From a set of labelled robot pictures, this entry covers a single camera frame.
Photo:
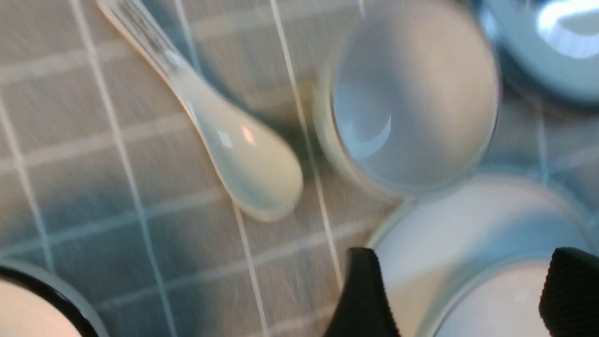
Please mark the black-rimmed white bowl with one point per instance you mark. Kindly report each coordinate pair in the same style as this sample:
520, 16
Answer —
37, 303

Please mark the white spoon with characters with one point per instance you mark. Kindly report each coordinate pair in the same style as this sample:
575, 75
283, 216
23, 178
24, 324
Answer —
257, 167

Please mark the grey-rimmed pale bowl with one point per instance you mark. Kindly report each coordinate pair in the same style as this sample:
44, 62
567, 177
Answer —
501, 301

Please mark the pale green cup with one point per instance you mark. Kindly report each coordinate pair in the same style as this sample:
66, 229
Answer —
408, 101

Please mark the illustrated black-rimmed plate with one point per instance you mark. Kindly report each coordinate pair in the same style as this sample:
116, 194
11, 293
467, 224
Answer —
550, 46

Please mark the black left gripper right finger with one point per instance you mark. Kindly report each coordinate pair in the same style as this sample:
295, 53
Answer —
569, 304

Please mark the large pale plate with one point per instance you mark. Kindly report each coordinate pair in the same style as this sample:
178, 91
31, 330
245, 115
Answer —
428, 249

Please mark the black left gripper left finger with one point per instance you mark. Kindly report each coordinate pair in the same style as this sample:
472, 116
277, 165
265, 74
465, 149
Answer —
363, 308

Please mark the grey checked tablecloth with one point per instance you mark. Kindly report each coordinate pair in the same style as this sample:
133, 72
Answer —
106, 184

